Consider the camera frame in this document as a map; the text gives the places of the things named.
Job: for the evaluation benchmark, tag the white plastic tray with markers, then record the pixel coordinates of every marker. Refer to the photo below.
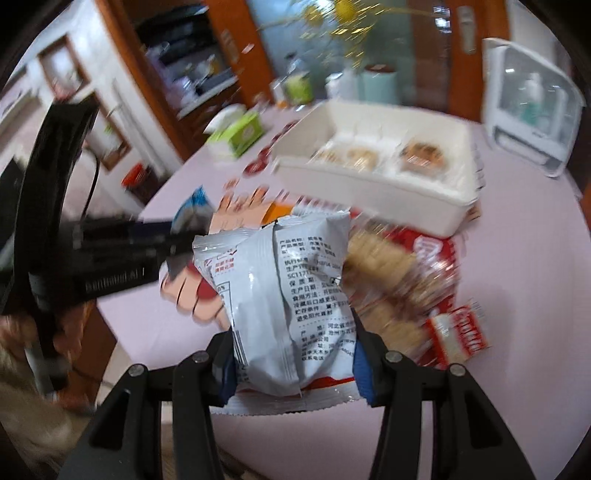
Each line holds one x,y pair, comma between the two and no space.
436,206

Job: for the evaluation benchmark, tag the person's left hand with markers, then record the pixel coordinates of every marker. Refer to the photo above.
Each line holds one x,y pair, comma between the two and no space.
19,332

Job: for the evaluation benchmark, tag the pink cartoon tablecloth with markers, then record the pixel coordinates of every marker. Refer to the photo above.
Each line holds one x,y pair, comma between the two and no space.
526,260

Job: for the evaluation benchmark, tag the small orange snack packet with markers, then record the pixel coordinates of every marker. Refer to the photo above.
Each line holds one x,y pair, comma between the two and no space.
423,158

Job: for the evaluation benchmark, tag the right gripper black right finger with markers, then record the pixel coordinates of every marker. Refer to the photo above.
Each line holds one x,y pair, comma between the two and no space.
470,438

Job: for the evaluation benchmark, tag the red white small packet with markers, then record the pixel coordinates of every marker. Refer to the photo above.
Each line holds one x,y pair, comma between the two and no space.
459,335

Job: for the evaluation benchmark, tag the Mount Fuji bread packet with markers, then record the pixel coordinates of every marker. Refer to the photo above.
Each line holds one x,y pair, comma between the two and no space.
350,155

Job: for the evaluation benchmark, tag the green tissue box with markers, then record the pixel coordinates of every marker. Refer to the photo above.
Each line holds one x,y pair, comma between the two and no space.
232,131

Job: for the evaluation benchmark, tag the orange end snack packet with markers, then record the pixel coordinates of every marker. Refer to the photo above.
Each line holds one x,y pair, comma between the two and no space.
276,210

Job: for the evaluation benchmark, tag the white countertop appliance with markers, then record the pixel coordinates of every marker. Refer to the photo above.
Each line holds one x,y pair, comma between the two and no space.
530,108

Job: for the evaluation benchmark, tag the silver white snack bag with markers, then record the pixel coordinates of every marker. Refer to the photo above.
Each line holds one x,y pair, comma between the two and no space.
293,331

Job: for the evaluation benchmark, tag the green label glass bottle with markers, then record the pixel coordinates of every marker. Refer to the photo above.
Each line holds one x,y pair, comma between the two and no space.
297,82

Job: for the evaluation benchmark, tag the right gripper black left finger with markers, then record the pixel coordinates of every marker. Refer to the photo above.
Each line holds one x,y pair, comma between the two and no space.
123,439

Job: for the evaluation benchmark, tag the light blue ceramic canister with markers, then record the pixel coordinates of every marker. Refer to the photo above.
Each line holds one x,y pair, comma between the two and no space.
380,84

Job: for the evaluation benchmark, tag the clear peanut candy packet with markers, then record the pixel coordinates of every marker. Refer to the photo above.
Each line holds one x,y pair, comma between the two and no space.
393,289

